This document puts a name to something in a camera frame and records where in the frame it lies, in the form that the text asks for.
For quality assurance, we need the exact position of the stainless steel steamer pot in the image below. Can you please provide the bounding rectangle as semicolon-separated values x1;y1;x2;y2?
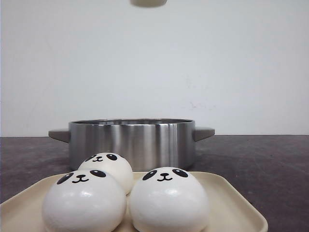
48;118;215;171

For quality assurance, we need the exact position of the panda bun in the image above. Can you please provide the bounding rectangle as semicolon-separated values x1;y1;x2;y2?
130;0;167;8
42;169;126;232
129;167;210;232
78;152;133;194

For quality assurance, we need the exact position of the cream plastic tray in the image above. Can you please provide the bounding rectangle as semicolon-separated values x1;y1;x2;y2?
0;172;268;232

